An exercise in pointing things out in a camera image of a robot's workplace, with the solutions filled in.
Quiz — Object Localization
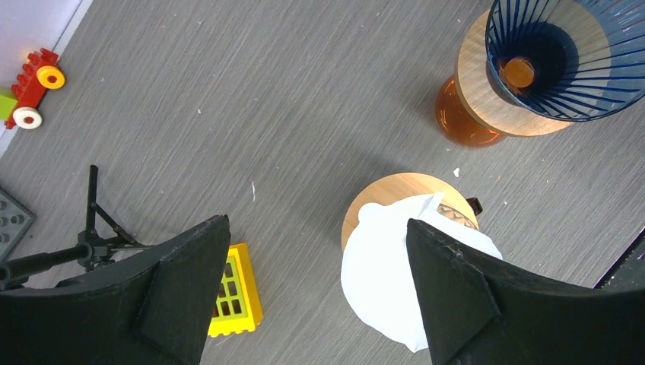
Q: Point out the amber glass carafe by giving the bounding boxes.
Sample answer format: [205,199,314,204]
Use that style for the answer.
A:
[435,76,505,148]

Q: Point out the blue glass dripper cone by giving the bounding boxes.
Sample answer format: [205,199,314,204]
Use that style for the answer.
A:
[485,1,644,122]

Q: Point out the grey studded base plate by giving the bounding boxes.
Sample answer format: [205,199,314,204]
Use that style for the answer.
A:
[1,189,36,261]

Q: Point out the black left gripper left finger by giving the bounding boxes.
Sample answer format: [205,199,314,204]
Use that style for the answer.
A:
[1,215,231,364]

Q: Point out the clear glass dripper cone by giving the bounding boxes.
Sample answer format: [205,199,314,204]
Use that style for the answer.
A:
[437,204,479,230]

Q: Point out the yellow green toy brick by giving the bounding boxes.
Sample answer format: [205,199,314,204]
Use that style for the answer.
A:
[208,243,263,338]

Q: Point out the toy brick car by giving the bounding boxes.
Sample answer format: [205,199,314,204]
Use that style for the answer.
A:
[1,48,66,130]

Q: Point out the white paper coffee filter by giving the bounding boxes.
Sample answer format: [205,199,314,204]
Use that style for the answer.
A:
[341,192,502,352]

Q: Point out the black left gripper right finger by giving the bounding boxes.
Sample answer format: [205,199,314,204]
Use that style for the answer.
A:
[406,219,644,364]

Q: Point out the small wooden ring holder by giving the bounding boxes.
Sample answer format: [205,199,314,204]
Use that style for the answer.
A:
[454,10,582,137]

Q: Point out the large wooden ring holder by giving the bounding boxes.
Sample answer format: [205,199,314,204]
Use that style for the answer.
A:
[341,172,480,248]

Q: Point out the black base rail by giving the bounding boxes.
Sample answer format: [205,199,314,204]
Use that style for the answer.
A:
[594,230,644,291]

